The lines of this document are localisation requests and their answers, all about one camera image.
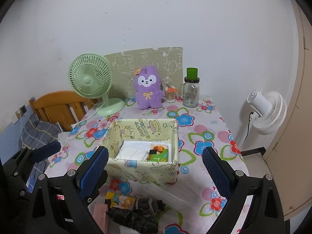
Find pink mask packet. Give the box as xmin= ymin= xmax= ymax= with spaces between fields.
xmin=93 ymin=203 xmax=108 ymax=233

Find yellow cartoon tissue pack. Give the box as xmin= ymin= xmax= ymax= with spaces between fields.
xmin=105 ymin=192 xmax=135 ymax=210

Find black plastic bag roll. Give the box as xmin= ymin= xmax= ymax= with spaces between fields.
xmin=106 ymin=207 xmax=159 ymax=234

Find white towel pack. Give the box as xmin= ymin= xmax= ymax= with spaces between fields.
xmin=115 ymin=141 xmax=151 ymax=161

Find grey drawstring pouch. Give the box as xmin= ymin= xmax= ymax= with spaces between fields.
xmin=133 ymin=197 xmax=166 ymax=217

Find clear plastic bag bundle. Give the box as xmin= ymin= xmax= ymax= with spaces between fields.
xmin=145 ymin=185 xmax=188 ymax=210

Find grey plaid pillow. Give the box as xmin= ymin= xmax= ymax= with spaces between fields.
xmin=19 ymin=113 xmax=61 ymax=149

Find beige door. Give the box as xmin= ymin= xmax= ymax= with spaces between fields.
xmin=264 ymin=0 xmax=311 ymax=220

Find floral tablecloth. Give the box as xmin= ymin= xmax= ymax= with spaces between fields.
xmin=45 ymin=97 xmax=247 ymax=233

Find green desk fan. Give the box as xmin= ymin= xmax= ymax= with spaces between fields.
xmin=68 ymin=53 xmax=125 ymax=116

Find yellow cartoon fabric box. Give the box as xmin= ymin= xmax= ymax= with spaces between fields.
xmin=100 ymin=118 xmax=179 ymax=184

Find white floor fan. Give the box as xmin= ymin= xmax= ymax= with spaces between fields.
xmin=247 ymin=90 xmax=287 ymax=135

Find purple plush toy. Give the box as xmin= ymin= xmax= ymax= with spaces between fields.
xmin=133 ymin=66 xmax=164 ymax=110

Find cotton swab container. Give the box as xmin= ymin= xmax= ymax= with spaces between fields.
xmin=164 ymin=84 xmax=178 ymax=103

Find glass mug jar green lid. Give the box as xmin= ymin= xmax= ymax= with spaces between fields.
xmin=179 ymin=68 xmax=200 ymax=108

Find green cartoon cardboard panel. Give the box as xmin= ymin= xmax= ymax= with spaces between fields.
xmin=104 ymin=47 xmax=183 ymax=99

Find white fan power cable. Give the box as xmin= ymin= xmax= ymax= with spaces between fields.
xmin=70 ymin=102 xmax=105 ymax=130

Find wall power outlet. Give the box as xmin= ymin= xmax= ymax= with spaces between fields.
xmin=20 ymin=105 xmax=27 ymax=115

